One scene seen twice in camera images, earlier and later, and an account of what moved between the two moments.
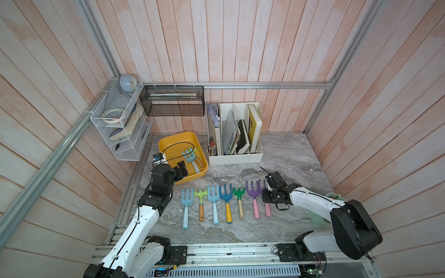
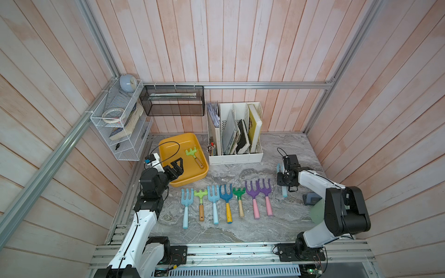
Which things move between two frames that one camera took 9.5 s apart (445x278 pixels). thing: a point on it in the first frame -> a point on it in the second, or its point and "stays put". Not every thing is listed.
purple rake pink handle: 255,193 stays put
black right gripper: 265,198 -> 279,181
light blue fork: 190,157 -> 280,169
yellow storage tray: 185,146 stays put
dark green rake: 239,193 stays put
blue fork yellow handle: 227,197 stays put
